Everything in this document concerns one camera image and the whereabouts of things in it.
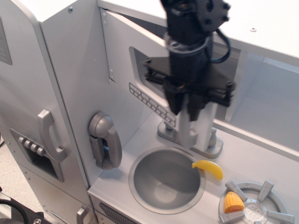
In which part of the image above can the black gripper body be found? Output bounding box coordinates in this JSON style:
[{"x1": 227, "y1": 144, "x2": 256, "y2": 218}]
[{"x1": 142, "y1": 35, "x2": 235, "y2": 106}]

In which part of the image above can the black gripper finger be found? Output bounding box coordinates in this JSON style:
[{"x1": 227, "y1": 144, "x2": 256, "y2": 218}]
[
  {"x1": 188, "y1": 93, "x2": 210, "y2": 121},
  {"x1": 164, "y1": 88, "x2": 186, "y2": 115}
]

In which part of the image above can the grey microwave door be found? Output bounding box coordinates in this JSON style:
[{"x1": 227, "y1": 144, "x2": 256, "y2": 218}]
[{"x1": 101, "y1": 11, "x2": 217, "y2": 154}]

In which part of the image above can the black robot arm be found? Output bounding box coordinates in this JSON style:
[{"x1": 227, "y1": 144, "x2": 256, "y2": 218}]
[{"x1": 143, "y1": 0, "x2": 235, "y2": 121}]

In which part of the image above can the silver toy faucet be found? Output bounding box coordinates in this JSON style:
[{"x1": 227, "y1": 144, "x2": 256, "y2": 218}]
[{"x1": 157, "y1": 121, "x2": 223, "y2": 159}]

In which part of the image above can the yellow toy banana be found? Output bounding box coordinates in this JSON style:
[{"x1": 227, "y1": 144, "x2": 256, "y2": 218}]
[{"x1": 192, "y1": 160, "x2": 223, "y2": 180}]

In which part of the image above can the silver round sink bowl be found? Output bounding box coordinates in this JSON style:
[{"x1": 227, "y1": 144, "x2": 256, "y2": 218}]
[{"x1": 128, "y1": 147, "x2": 206, "y2": 215}]

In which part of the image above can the silver toy telephone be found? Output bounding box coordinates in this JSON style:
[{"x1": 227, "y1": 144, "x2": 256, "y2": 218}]
[{"x1": 88, "y1": 112, "x2": 122, "y2": 170}]

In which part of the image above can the grey toy kitchen cabinet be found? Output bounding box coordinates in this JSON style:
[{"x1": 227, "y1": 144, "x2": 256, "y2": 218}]
[{"x1": 0, "y1": 0, "x2": 299, "y2": 224}]

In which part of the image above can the yellow toy corn cob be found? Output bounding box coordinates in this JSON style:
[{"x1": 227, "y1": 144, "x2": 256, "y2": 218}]
[{"x1": 224, "y1": 191, "x2": 245, "y2": 213}]

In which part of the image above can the silver stove burner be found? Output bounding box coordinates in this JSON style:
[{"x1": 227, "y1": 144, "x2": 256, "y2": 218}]
[{"x1": 218, "y1": 180, "x2": 295, "y2": 224}]

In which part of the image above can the grey oven vent panel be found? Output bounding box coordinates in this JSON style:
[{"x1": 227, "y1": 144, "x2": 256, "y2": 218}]
[{"x1": 99, "y1": 203, "x2": 137, "y2": 224}]

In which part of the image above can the grey ice dispenser panel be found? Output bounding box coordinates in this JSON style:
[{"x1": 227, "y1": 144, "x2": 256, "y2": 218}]
[{"x1": 10, "y1": 129, "x2": 64, "y2": 182}]

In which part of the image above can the grey fridge label plate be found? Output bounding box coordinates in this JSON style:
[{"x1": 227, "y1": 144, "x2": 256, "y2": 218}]
[{"x1": 0, "y1": 19, "x2": 13, "y2": 65}]

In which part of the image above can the black base with screw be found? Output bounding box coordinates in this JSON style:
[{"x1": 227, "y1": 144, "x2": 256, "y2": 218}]
[{"x1": 0, "y1": 188, "x2": 51, "y2": 224}]

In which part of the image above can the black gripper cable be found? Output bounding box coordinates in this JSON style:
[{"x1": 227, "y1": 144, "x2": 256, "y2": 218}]
[{"x1": 207, "y1": 28, "x2": 232, "y2": 63}]

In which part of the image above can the silver fridge door handle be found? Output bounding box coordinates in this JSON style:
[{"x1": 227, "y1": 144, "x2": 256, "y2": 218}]
[{"x1": 37, "y1": 109, "x2": 66, "y2": 163}]

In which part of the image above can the silver lower door handle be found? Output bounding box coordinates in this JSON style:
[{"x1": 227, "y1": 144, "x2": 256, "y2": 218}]
[{"x1": 76, "y1": 206, "x2": 91, "y2": 224}]

